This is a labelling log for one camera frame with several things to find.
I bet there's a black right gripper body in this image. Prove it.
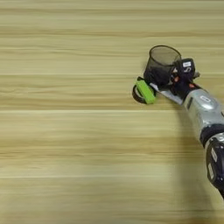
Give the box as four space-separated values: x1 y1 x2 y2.
170 72 202 99

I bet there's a black mesh pen cup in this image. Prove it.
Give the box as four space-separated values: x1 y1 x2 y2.
143 45 182 88

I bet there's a green eraser block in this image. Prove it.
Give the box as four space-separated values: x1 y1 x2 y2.
136 79 157 105

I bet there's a black tape roll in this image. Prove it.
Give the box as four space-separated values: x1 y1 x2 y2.
131 76 152 105

